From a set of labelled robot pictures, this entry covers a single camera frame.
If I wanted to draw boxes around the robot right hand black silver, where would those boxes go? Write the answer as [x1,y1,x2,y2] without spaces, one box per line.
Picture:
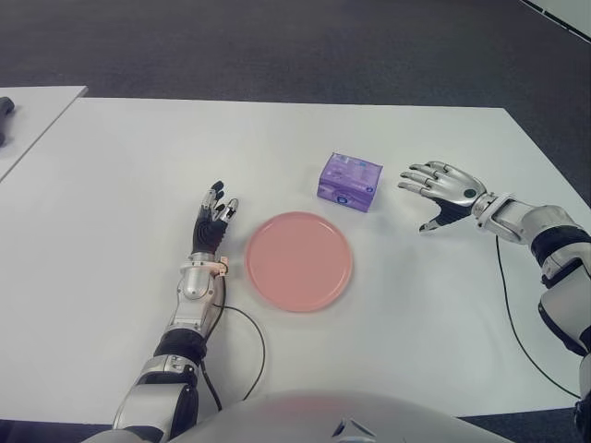
[397,160,488,235]

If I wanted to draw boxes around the robot left hand black silver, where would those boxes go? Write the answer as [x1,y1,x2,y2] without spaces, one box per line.
[191,180,241,257]

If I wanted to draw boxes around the purple tissue paper pack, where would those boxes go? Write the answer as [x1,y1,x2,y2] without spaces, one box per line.
[316,151,384,214]

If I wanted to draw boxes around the pink round plate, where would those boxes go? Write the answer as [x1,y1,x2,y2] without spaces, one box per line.
[244,210,356,314]

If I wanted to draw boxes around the silver robot torso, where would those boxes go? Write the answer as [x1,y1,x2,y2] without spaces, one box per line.
[170,389,527,443]

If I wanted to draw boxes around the black object on side table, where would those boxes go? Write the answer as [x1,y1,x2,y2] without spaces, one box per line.
[0,96,16,147]

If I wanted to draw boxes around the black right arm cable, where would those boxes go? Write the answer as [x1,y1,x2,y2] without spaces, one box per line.
[495,234,581,401]

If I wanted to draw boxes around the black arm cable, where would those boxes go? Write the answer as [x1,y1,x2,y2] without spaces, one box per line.
[495,234,581,401]
[198,276,267,412]

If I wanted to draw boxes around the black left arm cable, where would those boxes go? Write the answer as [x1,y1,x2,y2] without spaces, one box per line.
[198,276,267,412]

